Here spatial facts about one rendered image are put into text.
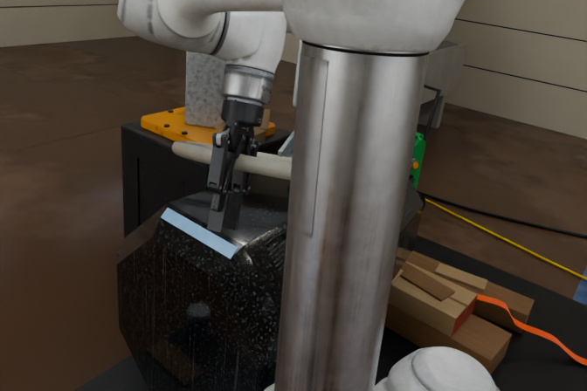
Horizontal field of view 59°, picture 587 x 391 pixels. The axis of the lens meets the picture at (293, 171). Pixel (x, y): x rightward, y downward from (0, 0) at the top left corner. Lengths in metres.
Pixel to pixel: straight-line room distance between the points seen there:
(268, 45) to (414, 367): 0.56
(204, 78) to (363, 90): 2.07
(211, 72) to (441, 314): 1.46
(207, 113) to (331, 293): 2.07
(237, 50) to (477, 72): 5.83
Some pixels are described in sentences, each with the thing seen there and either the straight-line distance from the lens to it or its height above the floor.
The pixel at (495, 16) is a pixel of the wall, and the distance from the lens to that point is 6.55.
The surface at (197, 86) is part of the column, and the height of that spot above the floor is 0.97.
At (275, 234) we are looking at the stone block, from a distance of 1.59.
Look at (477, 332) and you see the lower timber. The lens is 2.52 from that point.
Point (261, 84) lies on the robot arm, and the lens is 0.93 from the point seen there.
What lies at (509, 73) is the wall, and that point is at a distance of 6.55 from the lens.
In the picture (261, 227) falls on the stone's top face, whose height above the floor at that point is 0.82.
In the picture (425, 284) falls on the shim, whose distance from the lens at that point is 2.51.
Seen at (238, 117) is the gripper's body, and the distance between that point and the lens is 0.92.
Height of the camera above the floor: 1.61
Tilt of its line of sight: 23 degrees down
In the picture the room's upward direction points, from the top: 6 degrees clockwise
